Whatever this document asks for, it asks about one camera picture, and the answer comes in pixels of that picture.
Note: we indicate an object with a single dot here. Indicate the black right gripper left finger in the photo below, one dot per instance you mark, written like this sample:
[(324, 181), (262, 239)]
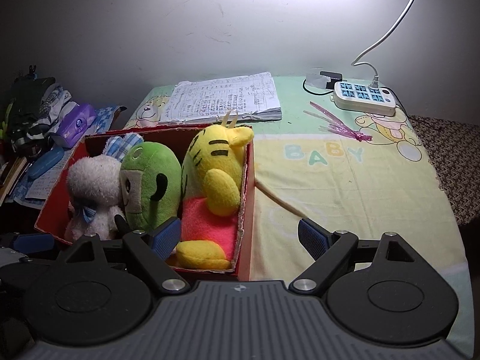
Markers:
[(148, 253)]

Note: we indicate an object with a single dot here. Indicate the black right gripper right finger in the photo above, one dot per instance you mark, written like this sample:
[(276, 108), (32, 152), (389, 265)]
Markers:
[(333, 254)]

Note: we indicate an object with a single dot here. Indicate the green frog plush toy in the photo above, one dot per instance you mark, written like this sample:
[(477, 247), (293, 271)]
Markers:
[(150, 180)]

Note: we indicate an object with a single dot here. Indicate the white bunny plush toy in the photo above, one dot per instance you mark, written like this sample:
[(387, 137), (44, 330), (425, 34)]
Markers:
[(94, 187)]

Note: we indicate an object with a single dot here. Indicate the yellow tiger plush toy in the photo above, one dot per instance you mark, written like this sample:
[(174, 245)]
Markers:
[(211, 181)]

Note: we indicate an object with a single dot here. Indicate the baby print blanket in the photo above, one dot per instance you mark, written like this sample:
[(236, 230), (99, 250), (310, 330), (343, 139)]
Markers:
[(367, 188)]

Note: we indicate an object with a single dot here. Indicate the red cardboard box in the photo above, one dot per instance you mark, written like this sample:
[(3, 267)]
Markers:
[(55, 214)]

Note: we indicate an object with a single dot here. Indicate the written paper sheet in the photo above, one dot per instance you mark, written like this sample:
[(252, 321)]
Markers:
[(41, 187)]

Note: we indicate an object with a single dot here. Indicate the blue glasses case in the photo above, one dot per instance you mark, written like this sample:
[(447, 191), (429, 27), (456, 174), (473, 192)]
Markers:
[(45, 162)]

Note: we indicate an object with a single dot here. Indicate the blue checkered cloth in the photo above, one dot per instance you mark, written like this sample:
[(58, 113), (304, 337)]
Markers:
[(102, 124)]

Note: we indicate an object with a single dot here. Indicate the white power strip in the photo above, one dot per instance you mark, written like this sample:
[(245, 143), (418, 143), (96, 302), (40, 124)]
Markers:
[(361, 97)]

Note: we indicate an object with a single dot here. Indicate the brown patterned cloth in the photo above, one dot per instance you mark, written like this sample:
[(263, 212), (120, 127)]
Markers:
[(453, 149)]

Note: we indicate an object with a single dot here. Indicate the handwritten paper notebook stack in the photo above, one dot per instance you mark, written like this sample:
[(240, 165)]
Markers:
[(245, 98)]

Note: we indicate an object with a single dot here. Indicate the black charger adapter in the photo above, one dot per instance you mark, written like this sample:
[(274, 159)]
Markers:
[(329, 79)]

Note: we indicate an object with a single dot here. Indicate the striped clothes pile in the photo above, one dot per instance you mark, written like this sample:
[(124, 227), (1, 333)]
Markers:
[(35, 109)]

